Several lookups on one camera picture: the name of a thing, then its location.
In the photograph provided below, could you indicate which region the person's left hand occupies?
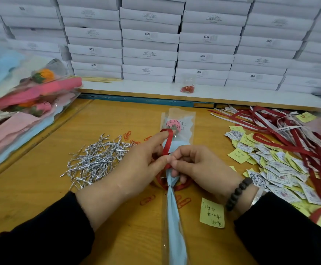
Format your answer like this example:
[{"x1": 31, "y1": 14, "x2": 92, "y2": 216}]
[{"x1": 75, "y1": 131, "x2": 172, "y2": 232}]

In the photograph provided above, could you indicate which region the person's right hand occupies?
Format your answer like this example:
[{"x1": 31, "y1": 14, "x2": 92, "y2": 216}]
[{"x1": 167, "y1": 144, "x2": 260, "y2": 214}]

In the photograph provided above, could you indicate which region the single red ribbon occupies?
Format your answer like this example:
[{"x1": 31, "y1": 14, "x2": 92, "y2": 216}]
[{"x1": 154, "y1": 128, "x2": 194, "y2": 191}]

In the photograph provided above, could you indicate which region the pink flower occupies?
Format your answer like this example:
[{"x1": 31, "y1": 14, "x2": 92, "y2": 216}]
[{"x1": 159, "y1": 107, "x2": 197, "y2": 265}]

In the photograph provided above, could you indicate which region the pile of yellow white tags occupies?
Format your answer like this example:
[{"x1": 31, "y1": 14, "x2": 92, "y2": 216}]
[{"x1": 199, "y1": 110, "x2": 321, "y2": 230}]

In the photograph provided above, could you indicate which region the pile of red ribbons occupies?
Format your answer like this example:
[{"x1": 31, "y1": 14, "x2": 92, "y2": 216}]
[{"x1": 211, "y1": 106, "x2": 321, "y2": 224}]

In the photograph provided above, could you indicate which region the pile of flowers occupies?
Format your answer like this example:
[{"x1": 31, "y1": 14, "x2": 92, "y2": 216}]
[{"x1": 0, "y1": 44, "x2": 84, "y2": 172}]

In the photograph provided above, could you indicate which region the person's right forearm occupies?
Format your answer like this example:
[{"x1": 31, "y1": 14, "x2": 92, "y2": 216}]
[{"x1": 233, "y1": 191, "x2": 321, "y2": 265}]

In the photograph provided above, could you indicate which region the person's left forearm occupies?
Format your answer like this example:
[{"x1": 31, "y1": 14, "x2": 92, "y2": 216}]
[{"x1": 0, "y1": 190, "x2": 96, "y2": 265}]

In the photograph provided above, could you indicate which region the pile of silver twist ties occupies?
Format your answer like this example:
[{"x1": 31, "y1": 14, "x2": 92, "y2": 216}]
[{"x1": 60, "y1": 133, "x2": 133, "y2": 191}]

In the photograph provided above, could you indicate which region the pile of orange paper clips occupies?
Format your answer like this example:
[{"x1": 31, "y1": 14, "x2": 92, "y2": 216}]
[{"x1": 122, "y1": 130, "x2": 193, "y2": 210}]

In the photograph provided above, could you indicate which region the small bag of red clips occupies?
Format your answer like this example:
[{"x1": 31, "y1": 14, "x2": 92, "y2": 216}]
[{"x1": 180, "y1": 79, "x2": 196, "y2": 94}]

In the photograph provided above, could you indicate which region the long white board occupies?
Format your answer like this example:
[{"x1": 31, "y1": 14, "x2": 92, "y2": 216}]
[{"x1": 80, "y1": 80, "x2": 321, "y2": 112}]

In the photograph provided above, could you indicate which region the wooden sticks bundle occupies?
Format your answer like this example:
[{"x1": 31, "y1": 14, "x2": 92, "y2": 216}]
[{"x1": 80, "y1": 77, "x2": 123, "y2": 84}]

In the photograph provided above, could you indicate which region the black bead bracelet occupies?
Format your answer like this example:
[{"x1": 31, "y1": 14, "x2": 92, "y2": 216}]
[{"x1": 225, "y1": 177, "x2": 254, "y2": 213}]

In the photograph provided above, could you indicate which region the wall of stacked white boxes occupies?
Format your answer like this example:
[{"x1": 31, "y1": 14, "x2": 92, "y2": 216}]
[{"x1": 0, "y1": 0, "x2": 321, "y2": 97}]

